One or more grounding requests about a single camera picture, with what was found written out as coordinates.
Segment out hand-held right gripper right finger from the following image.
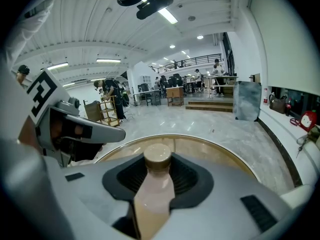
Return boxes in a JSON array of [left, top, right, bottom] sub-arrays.
[[154, 152, 296, 240]]

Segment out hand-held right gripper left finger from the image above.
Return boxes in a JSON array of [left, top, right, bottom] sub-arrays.
[[44, 154, 146, 240]]

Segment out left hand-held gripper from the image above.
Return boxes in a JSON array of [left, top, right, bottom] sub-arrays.
[[26, 67, 126, 169]]

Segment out person's left forearm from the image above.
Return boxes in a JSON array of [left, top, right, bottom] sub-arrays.
[[17, 118, 38, 151]]

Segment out round glass-top table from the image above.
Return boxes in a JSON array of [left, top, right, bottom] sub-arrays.
[[95, 133, 260, 185]]

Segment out person's left hand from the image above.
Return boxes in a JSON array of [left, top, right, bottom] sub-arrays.
[[49, 118, 86, 144]]

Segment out wooden shelf rack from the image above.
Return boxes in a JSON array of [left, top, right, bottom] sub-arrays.
[[99, 95, 120, 127]]

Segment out dark wooden cabinet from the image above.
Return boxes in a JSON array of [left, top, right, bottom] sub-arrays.
[[83, 100, 103, 122]]

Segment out ceiling tube light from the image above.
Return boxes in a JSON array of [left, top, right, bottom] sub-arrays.
[[157, 7, 179, 25], [96, 58, 122, 64], [46, 62, 69, 71]]

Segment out light wooden cabinet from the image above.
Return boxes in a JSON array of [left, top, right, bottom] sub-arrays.
[[165, 86, 185, 107]]

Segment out white window bench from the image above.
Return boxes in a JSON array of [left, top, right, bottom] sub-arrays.
[[257, 103, 320, 202]]

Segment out wooden steps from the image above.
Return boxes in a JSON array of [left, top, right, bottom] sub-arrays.
[[184, 100, 235, 114]]

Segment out black balcony railing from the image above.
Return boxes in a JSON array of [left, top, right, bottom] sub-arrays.
[[148, 54, 223, 74]]

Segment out grey marble panel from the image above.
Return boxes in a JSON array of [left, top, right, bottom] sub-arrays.
[[232, 80, 262, 122]]

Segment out brown handbag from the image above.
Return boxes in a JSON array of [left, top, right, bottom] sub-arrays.
[[268, 93, 288, 115]]

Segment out dark cola bottle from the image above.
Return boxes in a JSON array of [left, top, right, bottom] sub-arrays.
[[284, 98, 293, 117]]

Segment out red white bag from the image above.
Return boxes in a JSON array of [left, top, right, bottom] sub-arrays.
[[289, 110, 318, 132]]

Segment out white standing desk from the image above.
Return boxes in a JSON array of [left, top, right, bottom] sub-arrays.
[[206, 75, 240, 99]]

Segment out person's white t-shirt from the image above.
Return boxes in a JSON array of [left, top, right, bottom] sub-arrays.
[[0, 0, 67, 240]]

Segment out black head-worn camera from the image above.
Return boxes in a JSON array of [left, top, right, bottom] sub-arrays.
[[113, 0, 175, 20]]

